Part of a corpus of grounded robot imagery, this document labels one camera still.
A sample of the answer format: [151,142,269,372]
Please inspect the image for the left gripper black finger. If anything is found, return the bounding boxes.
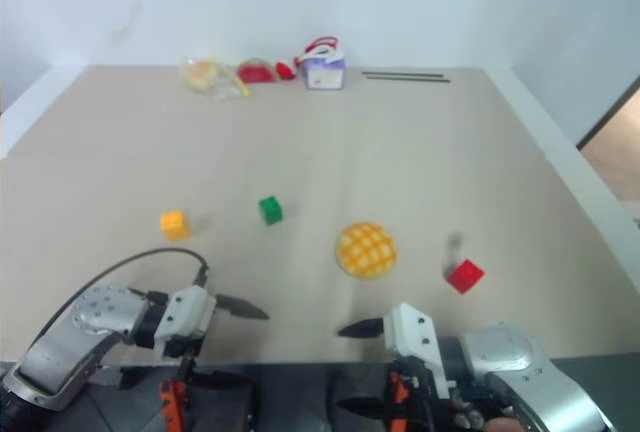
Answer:
[215,293,271,322]
[186,370,252,391]

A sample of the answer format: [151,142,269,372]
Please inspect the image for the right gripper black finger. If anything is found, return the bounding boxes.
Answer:
[335,396,389,421]
[337,317,386,339]

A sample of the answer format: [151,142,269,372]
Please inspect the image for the purple white box with straps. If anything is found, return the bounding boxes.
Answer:
[293,36,349,92]

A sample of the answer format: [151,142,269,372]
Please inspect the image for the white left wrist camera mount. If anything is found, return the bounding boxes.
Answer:
[153,285,218,362]

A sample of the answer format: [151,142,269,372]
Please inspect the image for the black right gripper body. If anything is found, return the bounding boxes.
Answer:
[382,351,440,432]

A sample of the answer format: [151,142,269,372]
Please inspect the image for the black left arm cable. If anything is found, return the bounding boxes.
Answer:
[28,247,211,353]

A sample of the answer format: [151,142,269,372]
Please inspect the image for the thin black rod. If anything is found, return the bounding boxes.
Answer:
[365,75,452,85]
[360,70,445,79]

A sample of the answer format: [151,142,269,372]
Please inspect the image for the red round toy fruit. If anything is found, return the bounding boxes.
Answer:
[236,57,278,85]

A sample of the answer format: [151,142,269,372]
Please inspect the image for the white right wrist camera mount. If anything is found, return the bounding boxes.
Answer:
[381,302,452,402]

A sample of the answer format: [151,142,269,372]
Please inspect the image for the yellow cube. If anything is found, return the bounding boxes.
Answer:
[159,209,192,242]

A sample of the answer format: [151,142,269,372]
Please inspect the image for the red cube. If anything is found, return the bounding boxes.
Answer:
[445,258,487,295]

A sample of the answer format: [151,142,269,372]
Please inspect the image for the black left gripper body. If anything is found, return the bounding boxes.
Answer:
[158,333,207,432]

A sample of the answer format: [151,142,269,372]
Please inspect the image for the bread in clear plastic bag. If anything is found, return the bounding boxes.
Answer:
[179,55,252,102]

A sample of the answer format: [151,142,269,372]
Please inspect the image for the yellow pineapple bun bread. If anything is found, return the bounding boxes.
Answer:
[334,221,401,281]

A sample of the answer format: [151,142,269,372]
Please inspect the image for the green cube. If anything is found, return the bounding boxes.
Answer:
[257,195,285,227]

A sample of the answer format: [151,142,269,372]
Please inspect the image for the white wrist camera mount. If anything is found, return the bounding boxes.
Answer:
[381,302,452,402]
[153,285,218,362]

